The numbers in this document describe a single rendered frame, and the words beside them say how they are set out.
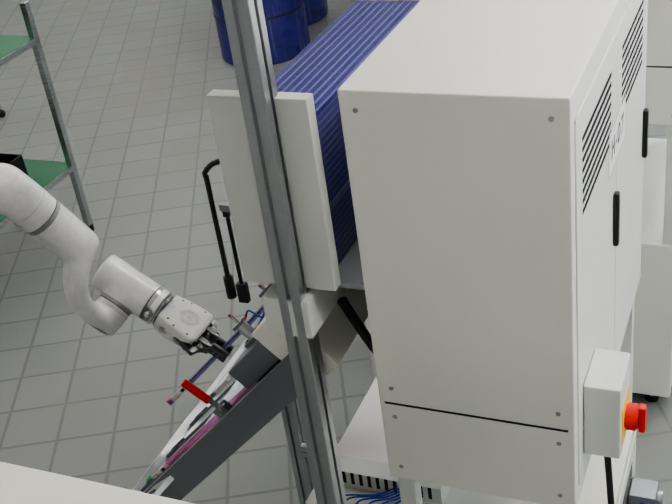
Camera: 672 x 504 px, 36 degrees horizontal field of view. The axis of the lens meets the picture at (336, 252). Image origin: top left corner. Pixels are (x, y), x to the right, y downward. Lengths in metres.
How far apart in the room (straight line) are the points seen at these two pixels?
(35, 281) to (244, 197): 3.18
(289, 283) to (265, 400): 0.31
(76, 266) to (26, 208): 0.17
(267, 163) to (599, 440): 0.68
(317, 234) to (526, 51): 0.40
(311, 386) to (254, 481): 1.67
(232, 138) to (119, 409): 2.36
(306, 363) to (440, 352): 0.22
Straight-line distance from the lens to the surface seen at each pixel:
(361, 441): 2.48
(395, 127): 1.43
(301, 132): 1.47
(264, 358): 1.83
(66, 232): 2.17
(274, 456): 3.43
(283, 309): 1.63
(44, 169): 4.86
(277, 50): 6.49
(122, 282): 2.27
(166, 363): 3.95
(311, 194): 1.52
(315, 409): 1.73
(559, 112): 1.36
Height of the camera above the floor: 2.26
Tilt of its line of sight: 31 degrees down
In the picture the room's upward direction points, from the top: 9 degrees counter-clockwise
